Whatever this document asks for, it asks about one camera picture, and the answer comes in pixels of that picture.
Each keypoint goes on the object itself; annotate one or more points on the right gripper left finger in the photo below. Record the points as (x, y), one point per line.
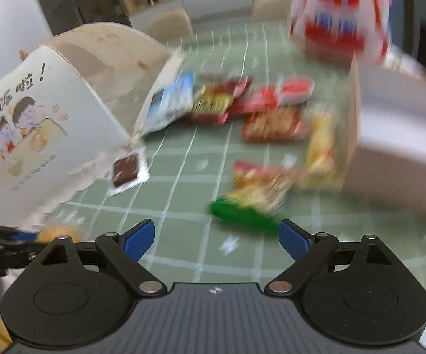
(122, 253)

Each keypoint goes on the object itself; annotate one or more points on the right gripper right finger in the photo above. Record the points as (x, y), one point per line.
(311, 254)

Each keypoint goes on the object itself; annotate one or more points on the bread bun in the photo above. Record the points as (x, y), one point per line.
(51, 231)

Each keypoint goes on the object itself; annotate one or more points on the pink orange snack packet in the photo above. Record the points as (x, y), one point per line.
(261, 187)

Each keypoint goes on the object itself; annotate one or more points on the brown square snack packet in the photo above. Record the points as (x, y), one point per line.
(129, 172)

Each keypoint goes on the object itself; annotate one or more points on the yellow noodle snack packet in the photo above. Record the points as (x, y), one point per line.
(321, 169)

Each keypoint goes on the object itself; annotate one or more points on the green snack packet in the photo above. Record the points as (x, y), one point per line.
(243, 216)

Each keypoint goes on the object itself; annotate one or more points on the red nut snack packet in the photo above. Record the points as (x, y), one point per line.
(282, 124)

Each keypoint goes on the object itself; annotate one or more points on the blue white snack packet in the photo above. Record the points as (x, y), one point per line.
(170, 103)

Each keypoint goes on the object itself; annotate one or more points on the red long snack packet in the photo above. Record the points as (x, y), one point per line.
(256, 100)

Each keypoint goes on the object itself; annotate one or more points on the red white round packet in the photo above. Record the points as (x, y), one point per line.
(294, 90)

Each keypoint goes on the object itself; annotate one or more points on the red yellow snack packet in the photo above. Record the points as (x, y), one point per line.
(213, 101)

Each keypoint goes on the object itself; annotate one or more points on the green grid tablecloth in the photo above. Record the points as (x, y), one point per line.
(191, 166)

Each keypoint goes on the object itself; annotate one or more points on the pink cardboard box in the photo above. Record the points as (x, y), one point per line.
(387, 135)

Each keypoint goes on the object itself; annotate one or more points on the white paper bag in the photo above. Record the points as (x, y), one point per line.
(76, 105)

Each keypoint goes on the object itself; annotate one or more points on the beige chair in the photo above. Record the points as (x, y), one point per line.
(169, 24)
(271, 10)

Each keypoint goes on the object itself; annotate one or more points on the red white rabbit bag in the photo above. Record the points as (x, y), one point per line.
(341, 30)

